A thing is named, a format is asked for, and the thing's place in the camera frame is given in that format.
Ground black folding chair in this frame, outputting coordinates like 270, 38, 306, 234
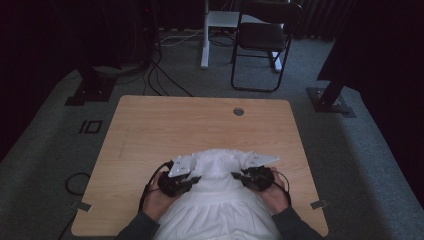
230, 0, 303, 94

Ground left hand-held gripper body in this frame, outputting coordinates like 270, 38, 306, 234
157, 154, 198, 198

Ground right hand-held gripper black cable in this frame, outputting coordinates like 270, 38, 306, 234
271, 169, 293, 207

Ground person's left hand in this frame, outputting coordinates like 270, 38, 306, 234
142, 173, 183, 223

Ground white floor cable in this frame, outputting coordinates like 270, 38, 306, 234
159, 27, 205, 47

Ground grey tape tab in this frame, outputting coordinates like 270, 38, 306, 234
309, 199, 329, 211
76, 201, 93, 213

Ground black floor cables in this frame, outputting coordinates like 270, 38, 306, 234
142, 58, 194, 98

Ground white pleated skirt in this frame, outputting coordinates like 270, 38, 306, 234
153, 148, 283, 240

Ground hand-held gripper black cable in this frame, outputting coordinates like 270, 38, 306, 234
137, 160, 175, 213
271, 169, 293, 207

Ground dark curtain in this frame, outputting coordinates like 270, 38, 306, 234
293, 0, 356, 42

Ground white desk frame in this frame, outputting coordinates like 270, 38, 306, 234
199, 0, 284, 73

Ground dark equipment cabinet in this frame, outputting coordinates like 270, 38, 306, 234
76, 0, 160, 69

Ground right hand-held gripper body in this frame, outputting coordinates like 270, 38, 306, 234
241, 151, 280, 192

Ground person's right hand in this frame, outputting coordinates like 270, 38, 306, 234
258, 171, 290, 215

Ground left hand-held gripper black cable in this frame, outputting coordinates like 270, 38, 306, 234
137, 160, 175, 213

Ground black metal stand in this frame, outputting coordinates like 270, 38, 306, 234
64, 64, 118, 107
306, 74, 357, 119

